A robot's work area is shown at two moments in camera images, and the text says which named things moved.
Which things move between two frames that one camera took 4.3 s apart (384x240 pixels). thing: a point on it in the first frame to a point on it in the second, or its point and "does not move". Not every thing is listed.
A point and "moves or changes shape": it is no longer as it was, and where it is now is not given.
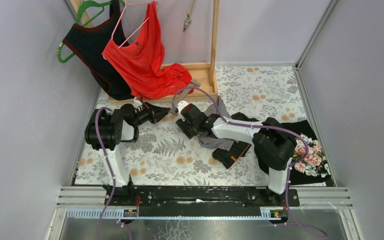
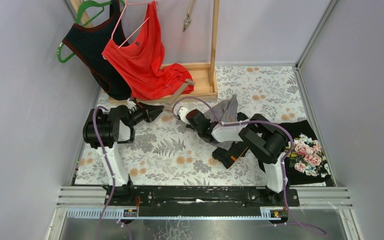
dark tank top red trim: x=89 y=44 does not move
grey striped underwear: x=205 y=141 moves or changes shape
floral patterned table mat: x=168 y=151 does not move
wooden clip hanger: x=182 y=95 moves or changes shape
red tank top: x=138 y=62 does not move
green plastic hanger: x=100 y=4 does not move
